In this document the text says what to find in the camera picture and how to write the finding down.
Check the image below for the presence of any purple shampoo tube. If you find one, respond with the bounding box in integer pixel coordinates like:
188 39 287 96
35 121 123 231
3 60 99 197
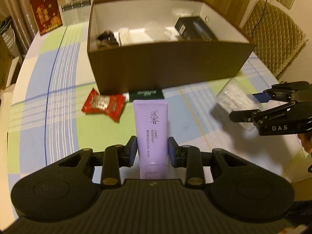
133 99 169 179

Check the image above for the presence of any red decorated box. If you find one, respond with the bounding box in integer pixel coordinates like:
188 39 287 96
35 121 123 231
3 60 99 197
30 0 64 36

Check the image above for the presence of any brown storage box white inside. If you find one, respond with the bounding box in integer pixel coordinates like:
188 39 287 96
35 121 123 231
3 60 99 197
87 0 257 96

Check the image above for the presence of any chair with quilted cover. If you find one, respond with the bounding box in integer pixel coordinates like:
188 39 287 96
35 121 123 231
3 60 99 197
241 0 309 80

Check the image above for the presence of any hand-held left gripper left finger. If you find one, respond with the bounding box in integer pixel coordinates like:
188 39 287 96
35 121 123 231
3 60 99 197
57 135 137 191

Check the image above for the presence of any white photo print box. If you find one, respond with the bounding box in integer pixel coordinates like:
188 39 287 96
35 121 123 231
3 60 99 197
55 0 94 26

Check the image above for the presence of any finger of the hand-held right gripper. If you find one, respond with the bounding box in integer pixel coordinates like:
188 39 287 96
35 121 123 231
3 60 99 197
229 101 296 123
252 81 312 103

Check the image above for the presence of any dark green tube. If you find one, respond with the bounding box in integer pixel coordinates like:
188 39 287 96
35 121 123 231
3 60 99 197
123 89 165 102

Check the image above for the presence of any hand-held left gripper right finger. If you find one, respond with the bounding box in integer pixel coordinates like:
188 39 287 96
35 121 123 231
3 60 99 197
168 136 246 191

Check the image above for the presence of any checked cloth covered desktop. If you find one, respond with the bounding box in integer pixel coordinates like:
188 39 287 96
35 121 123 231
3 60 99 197
0 21 312 225

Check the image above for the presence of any person's right hand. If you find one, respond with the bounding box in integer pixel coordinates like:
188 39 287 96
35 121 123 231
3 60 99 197
298 132 312 154

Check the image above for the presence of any black product box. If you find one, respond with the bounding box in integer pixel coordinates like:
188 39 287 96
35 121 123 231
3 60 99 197
175 16 218 42

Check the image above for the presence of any black power cable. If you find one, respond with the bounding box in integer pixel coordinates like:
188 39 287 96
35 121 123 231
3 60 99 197
251 0 279 36

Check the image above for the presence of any white packet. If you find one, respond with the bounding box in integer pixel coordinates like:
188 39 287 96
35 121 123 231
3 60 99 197
119 27 153 46

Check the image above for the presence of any clear cotton swab container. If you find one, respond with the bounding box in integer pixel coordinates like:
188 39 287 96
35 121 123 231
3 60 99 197
211 78 264 132

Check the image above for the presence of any silver metal container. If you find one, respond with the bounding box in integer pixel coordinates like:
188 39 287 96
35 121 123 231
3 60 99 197
0 19 15 52

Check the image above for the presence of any black hair scrunchie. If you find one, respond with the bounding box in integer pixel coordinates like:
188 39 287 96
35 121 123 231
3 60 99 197
97 30 120 49

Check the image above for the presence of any red snack packet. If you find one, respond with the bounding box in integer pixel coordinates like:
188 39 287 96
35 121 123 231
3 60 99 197
82 88 126 123

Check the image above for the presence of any beige curtain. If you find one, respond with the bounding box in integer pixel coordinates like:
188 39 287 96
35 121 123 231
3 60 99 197
0 0 59 54

